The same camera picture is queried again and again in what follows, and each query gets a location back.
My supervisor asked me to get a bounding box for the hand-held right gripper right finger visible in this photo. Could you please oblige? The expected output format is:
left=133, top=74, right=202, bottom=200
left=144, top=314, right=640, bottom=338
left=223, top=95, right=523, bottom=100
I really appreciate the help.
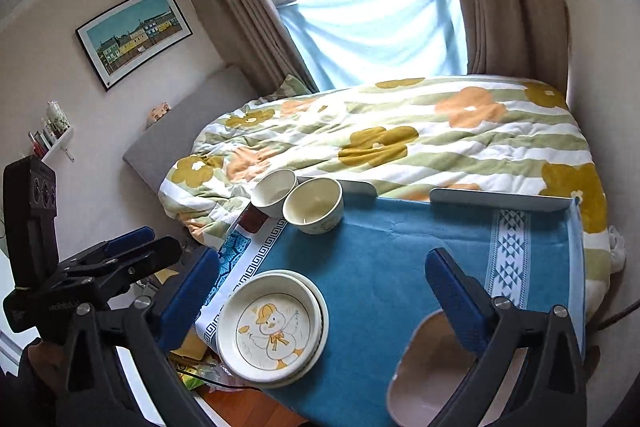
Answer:
left=425, top=247, right=588, bottom=427

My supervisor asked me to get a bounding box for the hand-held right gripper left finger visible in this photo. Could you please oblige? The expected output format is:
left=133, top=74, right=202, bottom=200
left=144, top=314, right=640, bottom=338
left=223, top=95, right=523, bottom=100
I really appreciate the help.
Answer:
left=59, top=246, right=221, bottom=427

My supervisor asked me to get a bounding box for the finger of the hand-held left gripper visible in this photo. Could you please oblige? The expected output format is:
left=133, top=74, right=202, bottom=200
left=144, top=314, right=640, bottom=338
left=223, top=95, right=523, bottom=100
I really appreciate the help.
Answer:
left=56, top=235, right=184, bottom=294
left=101, top=226, right=157, bottom=259

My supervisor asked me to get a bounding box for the pink square bowl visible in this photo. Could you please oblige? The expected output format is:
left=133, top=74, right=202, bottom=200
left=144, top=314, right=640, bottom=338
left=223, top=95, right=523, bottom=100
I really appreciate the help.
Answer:
left=386, top=309, right=532, bottom=427

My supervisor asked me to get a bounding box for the white duck print plate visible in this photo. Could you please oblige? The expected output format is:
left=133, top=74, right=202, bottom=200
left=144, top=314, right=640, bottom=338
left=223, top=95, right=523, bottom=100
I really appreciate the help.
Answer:
left=216, top=271, right=322, bottom=384

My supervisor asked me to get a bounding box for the plain white plate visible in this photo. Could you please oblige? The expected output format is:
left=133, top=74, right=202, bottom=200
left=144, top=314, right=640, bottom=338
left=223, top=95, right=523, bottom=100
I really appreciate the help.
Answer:
left=250, top=270, right=327, bottom=383

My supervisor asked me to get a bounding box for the blue white patterned cloth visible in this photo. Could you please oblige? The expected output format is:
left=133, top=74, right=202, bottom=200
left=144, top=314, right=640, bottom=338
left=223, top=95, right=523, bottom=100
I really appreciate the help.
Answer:
left=192, top=227, right=288, bottom=348

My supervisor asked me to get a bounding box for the row of books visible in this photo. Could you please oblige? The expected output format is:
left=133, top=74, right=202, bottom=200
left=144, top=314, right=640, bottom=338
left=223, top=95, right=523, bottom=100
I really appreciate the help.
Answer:
left=28, top=129, right=54, bottom=158

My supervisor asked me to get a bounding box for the blue tablecloth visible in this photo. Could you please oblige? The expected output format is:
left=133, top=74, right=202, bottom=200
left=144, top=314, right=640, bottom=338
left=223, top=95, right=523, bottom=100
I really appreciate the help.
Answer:
left=220, top=194, right=587, bottom=427

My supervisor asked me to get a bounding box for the white floral jar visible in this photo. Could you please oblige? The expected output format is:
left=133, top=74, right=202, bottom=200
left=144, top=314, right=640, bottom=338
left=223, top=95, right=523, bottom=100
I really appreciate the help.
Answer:
left=46, top=101, right=69, bottom=134

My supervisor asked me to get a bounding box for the grey padded headboard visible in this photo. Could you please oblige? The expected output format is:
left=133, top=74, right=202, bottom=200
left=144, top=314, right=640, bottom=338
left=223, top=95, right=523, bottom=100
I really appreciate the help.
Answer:
left=122, top=65, right=262, bottom=201

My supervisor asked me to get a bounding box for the small white bowl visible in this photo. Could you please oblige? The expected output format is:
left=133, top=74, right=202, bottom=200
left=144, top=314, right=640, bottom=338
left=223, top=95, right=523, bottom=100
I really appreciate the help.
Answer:
left=249, top=169, right=300, bottom=219

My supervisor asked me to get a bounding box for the small plush toy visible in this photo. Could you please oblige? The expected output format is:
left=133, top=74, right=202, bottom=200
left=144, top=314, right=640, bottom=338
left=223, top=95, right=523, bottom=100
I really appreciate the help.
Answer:
left=147, top=102, right=173, bottom=128

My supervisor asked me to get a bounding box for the cream round bowl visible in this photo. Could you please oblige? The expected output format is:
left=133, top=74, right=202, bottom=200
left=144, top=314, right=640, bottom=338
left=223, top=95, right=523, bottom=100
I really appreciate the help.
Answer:
left=282, top=178, right=345, bottom=236

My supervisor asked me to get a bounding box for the black curved lamp stand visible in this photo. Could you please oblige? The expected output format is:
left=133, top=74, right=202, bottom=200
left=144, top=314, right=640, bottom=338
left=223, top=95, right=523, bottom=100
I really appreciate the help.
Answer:
left=597, top=297, right=640, bottom=333

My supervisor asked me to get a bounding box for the white crumpled cloth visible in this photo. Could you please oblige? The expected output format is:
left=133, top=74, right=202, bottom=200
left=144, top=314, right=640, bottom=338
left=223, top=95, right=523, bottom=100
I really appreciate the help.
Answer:
left=607, top=227, right=627, bottom=275

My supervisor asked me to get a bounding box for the floral striped blanket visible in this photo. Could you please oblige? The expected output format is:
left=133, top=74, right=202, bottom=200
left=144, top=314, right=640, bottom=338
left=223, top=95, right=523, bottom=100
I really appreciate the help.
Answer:
left=158, top=77, right=620, bottom=282

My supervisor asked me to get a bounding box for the green patterned pillow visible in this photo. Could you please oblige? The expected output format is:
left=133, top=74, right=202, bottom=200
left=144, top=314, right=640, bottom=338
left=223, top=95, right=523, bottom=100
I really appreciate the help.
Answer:
left=257, top=74, right=318, bottom=102

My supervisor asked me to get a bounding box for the light blue window cloth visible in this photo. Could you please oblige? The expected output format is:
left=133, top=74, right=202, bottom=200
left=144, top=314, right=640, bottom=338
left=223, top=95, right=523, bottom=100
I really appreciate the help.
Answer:
left=276, top=0, right=469, bottom=91

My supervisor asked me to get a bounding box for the white wall shelf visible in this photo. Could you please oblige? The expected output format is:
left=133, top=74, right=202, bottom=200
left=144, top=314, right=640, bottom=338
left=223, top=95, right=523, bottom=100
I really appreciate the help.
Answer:
left=30, top=127, right=76, bottom=166

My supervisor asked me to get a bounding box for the black cable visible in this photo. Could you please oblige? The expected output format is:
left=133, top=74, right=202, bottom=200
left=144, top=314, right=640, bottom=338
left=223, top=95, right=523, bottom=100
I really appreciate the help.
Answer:
left=177, top=367, right=266, bottom=394

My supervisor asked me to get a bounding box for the short white table rail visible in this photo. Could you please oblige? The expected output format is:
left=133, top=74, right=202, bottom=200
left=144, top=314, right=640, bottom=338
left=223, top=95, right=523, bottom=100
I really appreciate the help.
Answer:
left=339, top=179, right=377, bottom=197

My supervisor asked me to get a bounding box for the framed wall poster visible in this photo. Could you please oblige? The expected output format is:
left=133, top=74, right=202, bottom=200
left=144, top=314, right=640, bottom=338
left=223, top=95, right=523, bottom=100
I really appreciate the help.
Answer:
left=75, top=0, right=194, bottom=93

